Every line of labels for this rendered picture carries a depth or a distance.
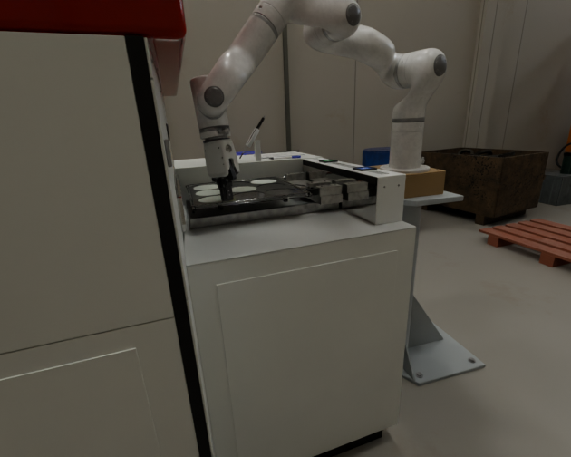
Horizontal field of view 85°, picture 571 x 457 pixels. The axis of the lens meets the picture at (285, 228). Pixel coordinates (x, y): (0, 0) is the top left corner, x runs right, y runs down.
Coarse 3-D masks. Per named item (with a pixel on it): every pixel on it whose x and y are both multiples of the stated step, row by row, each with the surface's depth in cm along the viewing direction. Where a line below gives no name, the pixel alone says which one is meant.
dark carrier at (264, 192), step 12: (240, 180) 126; (252, 180) 125; (276, 180) 122; (192, 192) 107; (240, 192) 104; (252, 192) 103; (264, 192) 102; (276, 192) 102; (288, 192) 101; (300, 192) 100
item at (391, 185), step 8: (312, 160) 129; (344, 168) 105; (352, 168) 105; (376, 176) 88; (384, 176) 87; (392, 176) 88; (400, 176) 89; (384, 184) 88; (392, 184) 89; (400, 184) 90; (384, 192) 89; (392, 192) 90; (400, 192) 90; (376, 200) 89; (384, 200) 89; (392, 200) 90; (400, 200) 91; (376, 208) 89; (384, 208) 90; (392, 208) 91; (400, 208) 92; (376, 216) 90; (384, 216) 91; (392, 216) 92; (400, 216) 93; (376, 224) 91
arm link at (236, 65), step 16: (256, 16) 83; (240, 32) 84; (256, 32) 82; (272, 32) 84; (240, 48) 82; (256, 48) 83; (224, 64) 76; (240, 64) 78; (256, 64) 86; (208, 80) 75; (224, 80) 75; (240, 80) 78; (208, 96) 75; (224, 96) 76; (208, 112) 78
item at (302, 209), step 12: (300, 204) 106; (312, 204) 106; (324, 204) 107; (336, 204) 109; (204, 216) 97; (216, 216) 96; (228, 216) 97; (240, 216) 99; (252, 216) 100; (264, 216) 101; (276, 216) 103
